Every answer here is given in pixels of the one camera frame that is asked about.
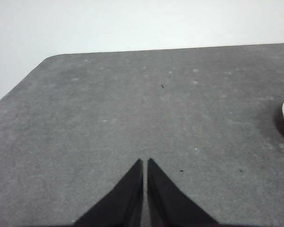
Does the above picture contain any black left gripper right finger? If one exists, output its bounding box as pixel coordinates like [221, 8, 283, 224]
[146, 157, 222, 227]

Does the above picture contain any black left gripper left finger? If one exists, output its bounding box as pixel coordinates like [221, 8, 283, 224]
[73, 158, 144, 227]

